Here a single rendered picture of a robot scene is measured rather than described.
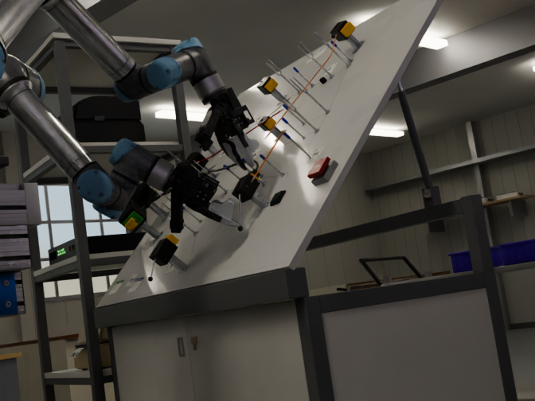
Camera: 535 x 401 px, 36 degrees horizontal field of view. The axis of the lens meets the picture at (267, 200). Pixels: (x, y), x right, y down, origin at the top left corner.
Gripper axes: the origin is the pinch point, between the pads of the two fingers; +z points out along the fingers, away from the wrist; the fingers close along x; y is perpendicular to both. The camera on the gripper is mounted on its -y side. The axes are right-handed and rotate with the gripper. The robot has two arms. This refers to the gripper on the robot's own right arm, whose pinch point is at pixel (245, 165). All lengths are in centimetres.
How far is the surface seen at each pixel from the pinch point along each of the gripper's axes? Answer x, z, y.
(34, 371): 476, 63, 96
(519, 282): 552, 332, 772
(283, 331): -16.5, 36.9, -27.2
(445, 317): -29, 56, 8
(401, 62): -34.7, -3.5, 32.4
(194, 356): 29, 39, -24
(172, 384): 46, 45, -26
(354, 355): -27, 49, -21
